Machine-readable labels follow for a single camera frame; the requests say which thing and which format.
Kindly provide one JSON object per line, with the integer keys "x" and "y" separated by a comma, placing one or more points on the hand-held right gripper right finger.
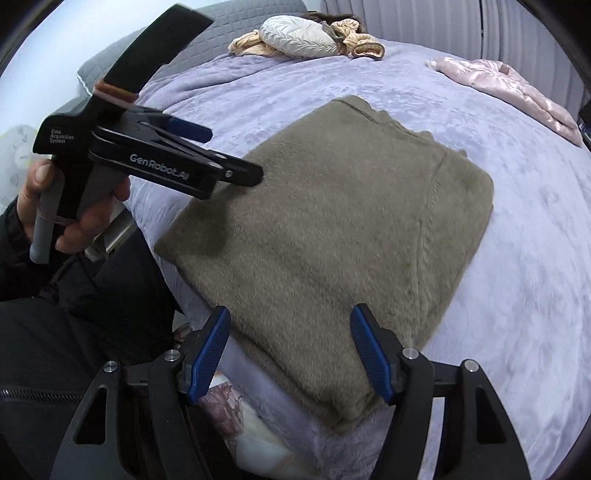
{"x": 374, "y": 360}

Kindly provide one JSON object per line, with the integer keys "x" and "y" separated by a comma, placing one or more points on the white round pleated pillow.
{"x": 295, "y": 34}

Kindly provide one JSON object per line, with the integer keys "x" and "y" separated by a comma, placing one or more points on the person's left hand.
{"x": 87, "y": 226}

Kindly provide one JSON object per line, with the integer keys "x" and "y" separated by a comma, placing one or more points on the grey quilted headboard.
{"x": 240, "y": 23}

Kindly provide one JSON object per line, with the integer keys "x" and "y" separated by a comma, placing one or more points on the pink quilted jacket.
{"x": 508, "y": 87}

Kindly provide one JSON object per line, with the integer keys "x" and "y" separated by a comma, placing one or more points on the person's left forearm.
{"x": 18, "y": 263}

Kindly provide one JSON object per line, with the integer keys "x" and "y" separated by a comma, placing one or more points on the grey pleated curtain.
{"x": 531, "y": 32}
{"x": 406, "y": 18}

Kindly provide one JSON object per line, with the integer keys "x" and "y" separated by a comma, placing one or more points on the brown fuzzy garment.
{"x": 323, "y": 17}

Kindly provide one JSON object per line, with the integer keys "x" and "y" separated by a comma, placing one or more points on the person's black clothing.
{"x": 69, "y": 332}

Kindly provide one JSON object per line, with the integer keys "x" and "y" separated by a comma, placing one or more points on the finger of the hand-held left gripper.
{"x": 242, "y": 173}
{"x": 189, "y": 130}

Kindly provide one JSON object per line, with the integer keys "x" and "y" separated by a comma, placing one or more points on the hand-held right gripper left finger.
{"x": 210, "y": 355}

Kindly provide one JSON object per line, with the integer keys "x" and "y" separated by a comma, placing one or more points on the olive knit sweater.
{"x": 323, "y": 230}

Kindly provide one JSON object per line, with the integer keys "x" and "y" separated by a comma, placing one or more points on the small taupe cloth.
{"x": 334, "y": 30}

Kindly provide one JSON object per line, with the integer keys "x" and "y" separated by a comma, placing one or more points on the white leaf-print cushion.
{"x": 14, "y": 157}

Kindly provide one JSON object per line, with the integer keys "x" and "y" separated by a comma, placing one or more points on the floral bed sheet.
{"x": 258, "y": 443}

